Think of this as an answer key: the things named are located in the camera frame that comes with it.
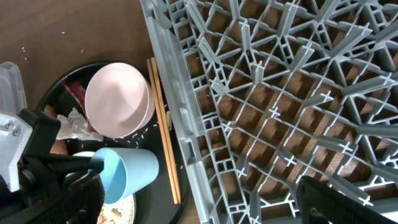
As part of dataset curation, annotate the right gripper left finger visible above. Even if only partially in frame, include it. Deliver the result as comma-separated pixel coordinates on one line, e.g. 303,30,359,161
1,175,104,224

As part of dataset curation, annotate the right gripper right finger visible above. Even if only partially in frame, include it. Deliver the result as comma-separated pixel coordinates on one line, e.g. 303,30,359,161
296,175,395,224

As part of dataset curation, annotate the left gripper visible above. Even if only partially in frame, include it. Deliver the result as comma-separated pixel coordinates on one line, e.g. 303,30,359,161
18,108,104,192

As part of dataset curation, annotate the light blue cup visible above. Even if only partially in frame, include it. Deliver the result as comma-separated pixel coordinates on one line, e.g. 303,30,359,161
91,147,159,204

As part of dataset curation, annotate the grey dishwasher rack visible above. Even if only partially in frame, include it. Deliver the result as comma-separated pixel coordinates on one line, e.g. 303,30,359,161
141,0,397,223

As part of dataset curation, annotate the orange carrot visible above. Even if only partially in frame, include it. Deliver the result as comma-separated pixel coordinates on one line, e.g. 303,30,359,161
44,105,68,155

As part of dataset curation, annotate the crumpled white tissue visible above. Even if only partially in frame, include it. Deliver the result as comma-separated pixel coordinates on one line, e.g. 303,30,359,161
56,108,103,141

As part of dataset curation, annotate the grey plate with rice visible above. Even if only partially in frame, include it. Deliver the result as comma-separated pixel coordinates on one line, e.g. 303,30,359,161
74,147,136,224

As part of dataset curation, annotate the red snack wrapper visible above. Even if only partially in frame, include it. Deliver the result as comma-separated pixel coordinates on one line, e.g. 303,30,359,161
62,80,96,133

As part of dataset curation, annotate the clear plastic bin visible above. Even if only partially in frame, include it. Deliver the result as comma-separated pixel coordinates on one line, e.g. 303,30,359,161
0,62,27,114

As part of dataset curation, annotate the left wooden chopstick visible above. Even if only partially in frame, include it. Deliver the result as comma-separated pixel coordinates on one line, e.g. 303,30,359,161
146,57,179,205

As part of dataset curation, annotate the wooden chopstick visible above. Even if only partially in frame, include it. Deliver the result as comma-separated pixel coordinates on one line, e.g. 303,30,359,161
146,57,179,205
150,57,182,203

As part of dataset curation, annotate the right wooden chopstick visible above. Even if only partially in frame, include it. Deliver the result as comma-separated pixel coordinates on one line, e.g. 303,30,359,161
150,57,182,203

